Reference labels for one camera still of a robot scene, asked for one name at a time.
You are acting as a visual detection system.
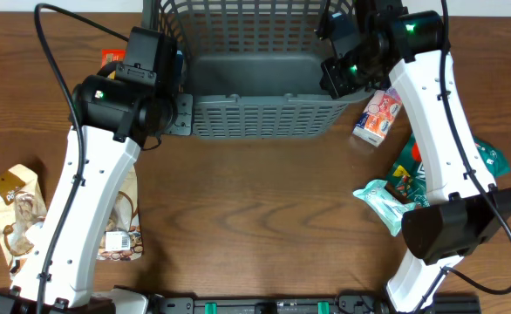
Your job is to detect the Kleenex tissue multipack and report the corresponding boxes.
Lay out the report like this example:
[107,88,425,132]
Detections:
[352,87,403,147]

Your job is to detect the grey plastic basket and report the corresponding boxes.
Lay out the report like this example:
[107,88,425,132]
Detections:
[141,0,370,139]

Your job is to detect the orange spaghetti packet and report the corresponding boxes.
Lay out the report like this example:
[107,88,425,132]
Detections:
[101,49,126,67]

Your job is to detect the green Nescafe bag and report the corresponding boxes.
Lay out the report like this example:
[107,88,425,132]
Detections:
[386,134,511,208]

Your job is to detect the teal wet wipes packet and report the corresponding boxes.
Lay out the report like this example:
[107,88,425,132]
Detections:
[353,179,416,237]

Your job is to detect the beige cookie bag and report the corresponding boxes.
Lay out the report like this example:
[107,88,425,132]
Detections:
[0,164,47,277]
[97,167,144,262]

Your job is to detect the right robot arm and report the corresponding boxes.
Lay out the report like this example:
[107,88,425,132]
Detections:
[316,1,511,313]

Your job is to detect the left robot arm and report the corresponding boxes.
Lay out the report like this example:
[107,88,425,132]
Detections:
[0,27,188,313]

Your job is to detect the black mounting rail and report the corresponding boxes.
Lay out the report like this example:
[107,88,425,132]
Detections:
[146,292,481,314]

